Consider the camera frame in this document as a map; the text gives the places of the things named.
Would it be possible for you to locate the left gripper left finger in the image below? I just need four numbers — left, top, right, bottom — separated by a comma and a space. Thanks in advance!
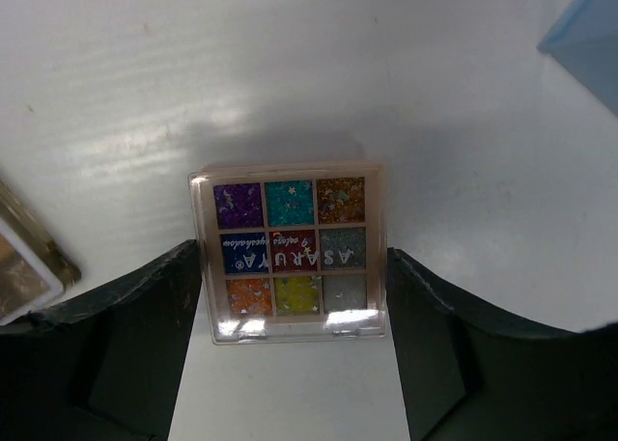
1, 240, 202, 440

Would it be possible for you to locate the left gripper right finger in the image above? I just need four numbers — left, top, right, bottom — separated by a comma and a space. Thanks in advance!
386, 249, 617, 440

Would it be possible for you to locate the brown eyeshadow palette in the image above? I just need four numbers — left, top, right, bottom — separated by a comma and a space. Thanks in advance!
1, 184, 82, 325

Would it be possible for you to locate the colourful glitter eyeshadow palette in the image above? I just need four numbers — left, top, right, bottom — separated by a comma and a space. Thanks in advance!
188, 160, 387, 345

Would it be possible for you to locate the three-compartment organizer tray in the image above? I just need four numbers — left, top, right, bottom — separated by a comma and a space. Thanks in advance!
538, 0, 617, 114

